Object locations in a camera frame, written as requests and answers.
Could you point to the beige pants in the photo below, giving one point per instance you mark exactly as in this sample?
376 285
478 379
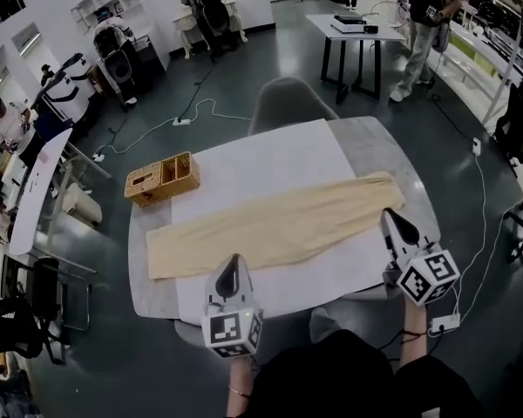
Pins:
266 229

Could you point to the grey table with black legs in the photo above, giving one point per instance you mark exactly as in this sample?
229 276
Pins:
353 33

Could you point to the white power strip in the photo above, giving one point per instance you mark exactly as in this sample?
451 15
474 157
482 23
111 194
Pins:
182 122
444 322

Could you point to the long white workbench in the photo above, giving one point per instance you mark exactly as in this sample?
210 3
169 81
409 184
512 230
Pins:
484 46

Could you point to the person's black clothing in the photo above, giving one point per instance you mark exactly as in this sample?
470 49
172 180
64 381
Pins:
340 377

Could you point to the white console table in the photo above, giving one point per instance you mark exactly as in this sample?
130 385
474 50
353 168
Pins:
187 20

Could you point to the white exercise machine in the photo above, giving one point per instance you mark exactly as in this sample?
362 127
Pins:
65 85

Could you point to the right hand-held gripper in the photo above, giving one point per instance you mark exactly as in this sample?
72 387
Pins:
418 259

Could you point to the white power adapter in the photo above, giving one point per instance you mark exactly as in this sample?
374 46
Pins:
477 146

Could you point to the white long board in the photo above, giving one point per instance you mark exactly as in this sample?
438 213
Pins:
39 185

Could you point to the small black box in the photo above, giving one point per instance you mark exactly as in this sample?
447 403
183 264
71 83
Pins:
370 28

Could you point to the grey shell chair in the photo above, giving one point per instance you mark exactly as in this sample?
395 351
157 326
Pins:
287 103

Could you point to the person's right forearm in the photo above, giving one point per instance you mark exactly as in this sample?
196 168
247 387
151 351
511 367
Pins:
415 320

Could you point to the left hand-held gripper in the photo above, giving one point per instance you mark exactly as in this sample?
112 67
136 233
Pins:
231 303

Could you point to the white flat device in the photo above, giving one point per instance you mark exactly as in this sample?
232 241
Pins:
346 22

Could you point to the woven wicker basket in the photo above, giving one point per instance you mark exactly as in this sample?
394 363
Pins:
157 181

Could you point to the black office chair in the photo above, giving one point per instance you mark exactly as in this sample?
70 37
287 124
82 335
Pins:
22 316

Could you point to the person's left forearm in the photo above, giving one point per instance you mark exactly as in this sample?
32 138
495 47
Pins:
239 377

